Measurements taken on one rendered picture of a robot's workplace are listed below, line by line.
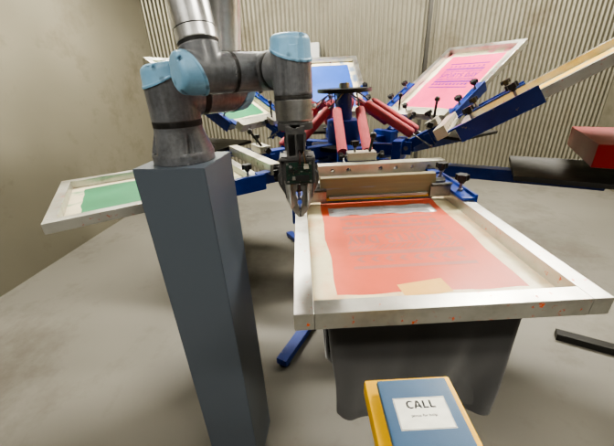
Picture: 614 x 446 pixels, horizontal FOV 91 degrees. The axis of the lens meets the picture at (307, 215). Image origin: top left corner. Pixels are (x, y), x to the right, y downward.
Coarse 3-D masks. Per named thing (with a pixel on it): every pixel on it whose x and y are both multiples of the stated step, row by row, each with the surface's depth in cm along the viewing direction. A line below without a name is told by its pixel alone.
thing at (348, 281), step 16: (336, 224) 96; (336, 240) 86; (336, 256) 78; (336, 272) 72; (352, 272) 71; (368, 272) 71; (384, 272) 71; (400, 272) 71; (416, 272) 70; (336, 288) 66; (352, 288) 66; (368, 288) 66; (384, 288) 66
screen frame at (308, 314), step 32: (480, 224) 90; (544, 256) 68; (544, 288) 58; (576, 288) 58; (320, 320) 55; (352, 320) 55; (384, 320) 56; (416, 320) 56; (448, 320) 56; (480, 320) 56
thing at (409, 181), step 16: (320, 176) 107; (336, 176) 106; (352, 176) 106; (368, 176) 105; (384, 176) 105; (400, 176) 106; (416, 176) 106; (432, 176) 106; (336, 192) 107; (352, 192) 107; (368, 192) 108; (384, 192) 108
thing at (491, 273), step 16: (448, 224) 92; (464, 240) 83; (480, 256) 75; (432, 272) 70; (448, 272) 70; (464, 272) 70; (480, 272) 69; (496, 272) 69; (512, 272) 69; (464, 288) 64; (480, 288) 64
